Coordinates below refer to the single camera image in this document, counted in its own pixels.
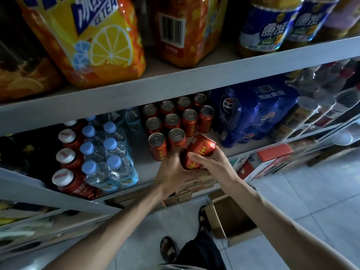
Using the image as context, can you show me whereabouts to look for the person's right hand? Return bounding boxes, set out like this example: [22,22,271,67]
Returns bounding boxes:
[187,145,243,189]

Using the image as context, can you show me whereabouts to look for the person's left hand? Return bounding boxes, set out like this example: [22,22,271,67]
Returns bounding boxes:
[154,146,209,195]

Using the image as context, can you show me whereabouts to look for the red can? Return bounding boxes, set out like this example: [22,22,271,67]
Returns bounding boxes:
[180,133,217,171]

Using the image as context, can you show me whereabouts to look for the brown cardboard box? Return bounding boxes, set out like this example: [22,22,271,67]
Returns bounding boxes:
[204,189,264,248]

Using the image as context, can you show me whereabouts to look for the group of red cans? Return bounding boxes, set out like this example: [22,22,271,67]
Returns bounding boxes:
[142,93,216,162]

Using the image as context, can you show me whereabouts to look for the grey metal shelf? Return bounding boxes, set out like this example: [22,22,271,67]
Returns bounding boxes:
[0,35,360,251]

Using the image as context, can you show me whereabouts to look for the person's left forearm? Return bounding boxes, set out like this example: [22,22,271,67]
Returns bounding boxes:
[50,185,169,270]

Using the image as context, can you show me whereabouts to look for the person's right forearm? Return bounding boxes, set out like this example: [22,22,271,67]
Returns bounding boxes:
[222,177,358,270]

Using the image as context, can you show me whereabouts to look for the person's right dark sandal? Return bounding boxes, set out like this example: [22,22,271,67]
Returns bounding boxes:
[198,205,212,234]

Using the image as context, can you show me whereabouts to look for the person's dark sandal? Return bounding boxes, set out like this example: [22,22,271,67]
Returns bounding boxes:
[198,205,212,234]
[159,236,178,265]

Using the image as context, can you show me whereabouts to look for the person's left dark sandal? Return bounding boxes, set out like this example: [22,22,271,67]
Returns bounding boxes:
[159,236,178,265]

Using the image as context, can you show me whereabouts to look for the white blue-printed carton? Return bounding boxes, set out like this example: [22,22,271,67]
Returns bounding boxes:
[228,156,249,172]

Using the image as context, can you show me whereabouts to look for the brown flat carton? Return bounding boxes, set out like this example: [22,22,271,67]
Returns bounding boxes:
[163,191,193,207]

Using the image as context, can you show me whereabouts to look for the tan printed carton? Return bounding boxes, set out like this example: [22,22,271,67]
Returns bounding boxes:
[175,174,216,197]

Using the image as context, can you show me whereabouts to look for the red and white carton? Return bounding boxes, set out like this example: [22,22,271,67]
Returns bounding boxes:
[237,143,294,180]

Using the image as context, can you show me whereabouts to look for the pack of blue-capped water bottles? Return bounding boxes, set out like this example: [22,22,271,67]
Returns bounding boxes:
[80,106,144,194]

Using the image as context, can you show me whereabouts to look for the blue cola bottle pack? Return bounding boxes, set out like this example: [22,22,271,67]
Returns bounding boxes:
[212,75,299,149]

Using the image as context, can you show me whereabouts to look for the dark shorts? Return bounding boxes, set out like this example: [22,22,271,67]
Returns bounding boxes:
[174,227,227,270]

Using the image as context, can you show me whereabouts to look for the shrink-wrapped pack of gold tins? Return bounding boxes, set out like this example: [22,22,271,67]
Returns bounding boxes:
[270,95,335,143]

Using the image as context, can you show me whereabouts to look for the pack of white-capped red bottles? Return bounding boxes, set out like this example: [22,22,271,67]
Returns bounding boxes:
[51,119,101,201]

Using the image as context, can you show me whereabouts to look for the clear plastic bag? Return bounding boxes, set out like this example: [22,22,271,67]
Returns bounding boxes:
[334,120,360,147]

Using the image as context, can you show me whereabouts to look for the pack of red-capped clear bottles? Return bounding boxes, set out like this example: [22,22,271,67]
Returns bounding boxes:
[284,57,360,128]

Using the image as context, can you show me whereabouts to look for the clear labelled bottle pack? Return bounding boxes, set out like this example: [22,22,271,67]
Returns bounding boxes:
[236,0,341,58]

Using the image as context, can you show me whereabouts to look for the pack of yellow-capped dark bottles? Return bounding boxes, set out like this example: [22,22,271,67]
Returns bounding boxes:
[0,132,57,177]

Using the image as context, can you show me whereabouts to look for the yellow lemon-print drink pack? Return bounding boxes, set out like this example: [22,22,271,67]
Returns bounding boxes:
[16,0,147,89]

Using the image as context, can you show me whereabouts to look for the stack of colourful packets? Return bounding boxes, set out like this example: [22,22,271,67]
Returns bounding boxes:
[0,199,71,251]

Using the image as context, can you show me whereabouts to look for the row of purple-lidded fruit jars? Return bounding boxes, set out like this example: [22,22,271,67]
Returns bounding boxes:
[312,0,360,44]

